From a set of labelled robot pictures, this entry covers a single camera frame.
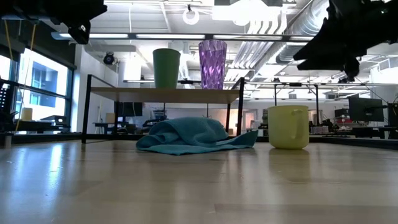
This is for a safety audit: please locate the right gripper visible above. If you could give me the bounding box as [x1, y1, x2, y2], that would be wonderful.
[293, 0, 398, 82]

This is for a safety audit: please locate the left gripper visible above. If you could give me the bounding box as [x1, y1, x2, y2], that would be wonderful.
[0, 0, 108, 45]

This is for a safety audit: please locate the yellow mug with handle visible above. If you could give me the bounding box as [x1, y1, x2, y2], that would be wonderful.
[267, 105, 310, 150]

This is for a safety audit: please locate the purple faceted plastic tumbler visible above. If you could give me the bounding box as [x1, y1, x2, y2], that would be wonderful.
[198, 39, 228, 90]

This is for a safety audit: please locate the green plastic cup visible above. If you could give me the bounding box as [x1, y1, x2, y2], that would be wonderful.
[152, 48, 182, 90]

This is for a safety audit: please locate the wooden shelf with black legs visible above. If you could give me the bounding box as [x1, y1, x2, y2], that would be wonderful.
[81, 73, 245, 144]

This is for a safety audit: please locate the black computer monitor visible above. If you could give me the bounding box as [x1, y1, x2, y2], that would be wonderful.
[348, 96, 386, 123]

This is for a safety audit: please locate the blue microfiber cloth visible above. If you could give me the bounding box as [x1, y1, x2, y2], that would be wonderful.
[136, 116, 259, 156]

